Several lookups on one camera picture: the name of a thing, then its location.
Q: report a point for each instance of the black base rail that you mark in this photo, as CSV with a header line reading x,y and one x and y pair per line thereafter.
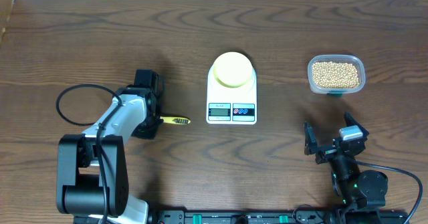
x,y
303,216

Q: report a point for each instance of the clear plastic container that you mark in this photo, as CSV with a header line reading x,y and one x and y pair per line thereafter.
x,y
337,58

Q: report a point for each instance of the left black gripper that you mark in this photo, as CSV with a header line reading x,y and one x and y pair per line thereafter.
x,y
150,133

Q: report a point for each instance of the soybeans in container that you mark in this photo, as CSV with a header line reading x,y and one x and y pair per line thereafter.
x,y
335,75

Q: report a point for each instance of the pale yellow bowl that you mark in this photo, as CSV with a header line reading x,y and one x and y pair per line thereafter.
x,y
232,69

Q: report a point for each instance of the yellow plastic measuring scoop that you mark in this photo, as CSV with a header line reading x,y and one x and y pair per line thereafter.
x,y
175,120

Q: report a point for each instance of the white digital kitchen scale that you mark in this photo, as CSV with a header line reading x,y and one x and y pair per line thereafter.
x,y
231,105

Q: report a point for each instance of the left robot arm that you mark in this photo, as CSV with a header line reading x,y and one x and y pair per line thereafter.
x,y
92,177

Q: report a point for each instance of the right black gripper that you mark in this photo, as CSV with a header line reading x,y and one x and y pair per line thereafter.
x,y
311,145

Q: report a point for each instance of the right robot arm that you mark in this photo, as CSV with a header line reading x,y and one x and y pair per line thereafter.
x,y
361,190

